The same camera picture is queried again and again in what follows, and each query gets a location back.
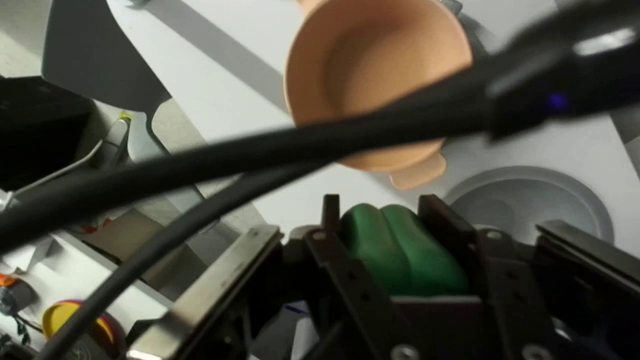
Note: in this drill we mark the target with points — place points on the silver round sink basin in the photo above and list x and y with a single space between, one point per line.
527 206

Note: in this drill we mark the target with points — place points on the yellow round item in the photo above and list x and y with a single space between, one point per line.
81 323

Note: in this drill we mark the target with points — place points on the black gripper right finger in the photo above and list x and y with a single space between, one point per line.
492 280

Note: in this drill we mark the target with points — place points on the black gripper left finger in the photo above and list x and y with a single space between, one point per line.
347 280

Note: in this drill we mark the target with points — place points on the peach plastic bowl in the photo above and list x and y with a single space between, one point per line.
373 72

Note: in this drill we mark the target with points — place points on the green toy pepper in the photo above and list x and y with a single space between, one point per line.
400 253

